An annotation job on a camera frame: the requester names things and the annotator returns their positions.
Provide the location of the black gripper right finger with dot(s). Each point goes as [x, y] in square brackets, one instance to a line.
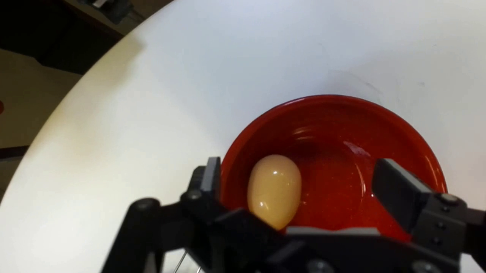
[415, 207]

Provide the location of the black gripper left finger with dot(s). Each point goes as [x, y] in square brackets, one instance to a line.
[203, 213]

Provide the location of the beige egg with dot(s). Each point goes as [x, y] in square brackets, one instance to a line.
[274, 190]

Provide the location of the red bowl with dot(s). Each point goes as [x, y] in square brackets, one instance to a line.
[344, 146]

